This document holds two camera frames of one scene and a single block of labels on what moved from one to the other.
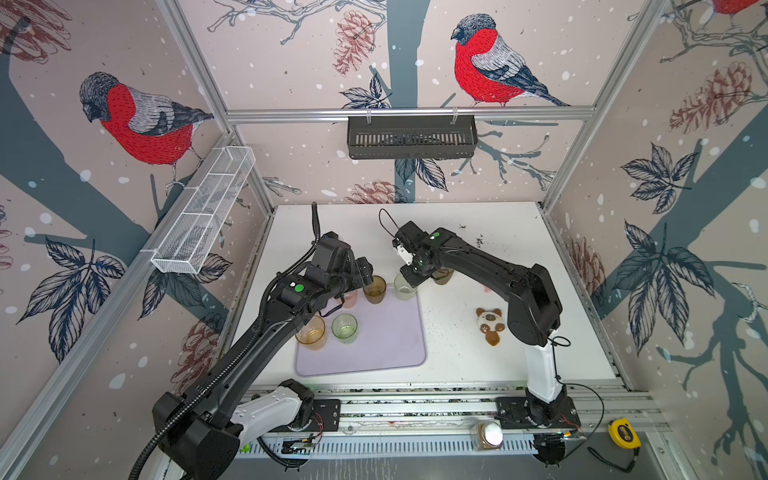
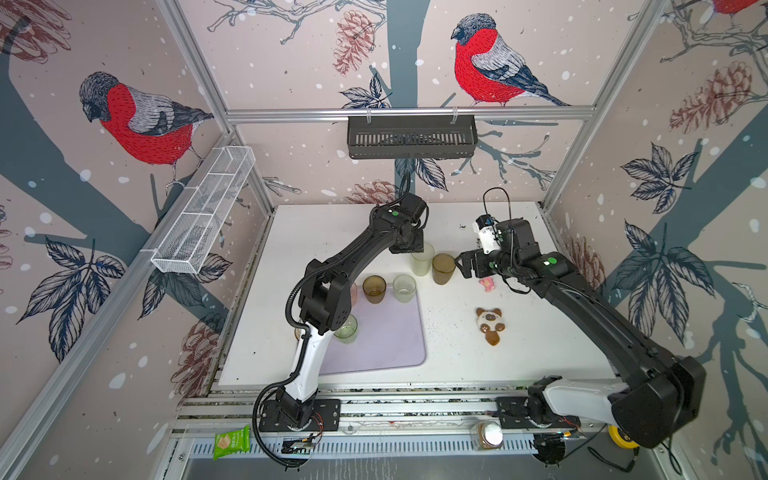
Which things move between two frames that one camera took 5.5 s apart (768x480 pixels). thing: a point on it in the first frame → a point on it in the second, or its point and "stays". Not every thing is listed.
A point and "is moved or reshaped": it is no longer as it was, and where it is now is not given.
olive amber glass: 374,292 stays
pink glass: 350,299 stays
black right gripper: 412,278 → 479,256
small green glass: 344,327 stays
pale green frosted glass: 403,289 is moved or reshaped
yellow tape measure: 623,434 stays
